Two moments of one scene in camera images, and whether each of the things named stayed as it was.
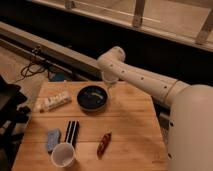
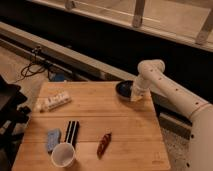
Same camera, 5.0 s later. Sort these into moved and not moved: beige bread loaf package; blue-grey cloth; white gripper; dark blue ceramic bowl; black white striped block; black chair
Moved: dark blue ceramic bowl; white gripper
Not moved: blue-grey cloth; black chair; beige bread loaf package; black white striped block
